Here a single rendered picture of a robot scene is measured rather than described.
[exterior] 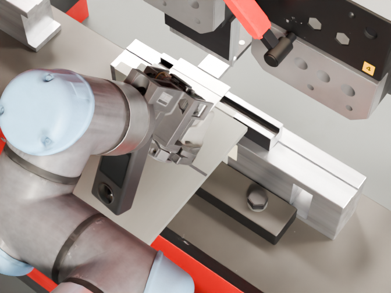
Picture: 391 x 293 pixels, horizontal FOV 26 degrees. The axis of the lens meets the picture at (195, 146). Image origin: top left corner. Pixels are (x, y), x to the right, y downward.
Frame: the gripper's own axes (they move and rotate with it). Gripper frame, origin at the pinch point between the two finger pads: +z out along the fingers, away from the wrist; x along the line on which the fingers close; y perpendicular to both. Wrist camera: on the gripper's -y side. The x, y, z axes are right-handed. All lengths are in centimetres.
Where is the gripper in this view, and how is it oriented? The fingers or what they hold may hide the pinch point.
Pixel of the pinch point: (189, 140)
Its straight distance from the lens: 104.8
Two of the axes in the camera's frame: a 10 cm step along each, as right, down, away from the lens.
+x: -7.5, -5.7, 3.5
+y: 5.2, -8.2, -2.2
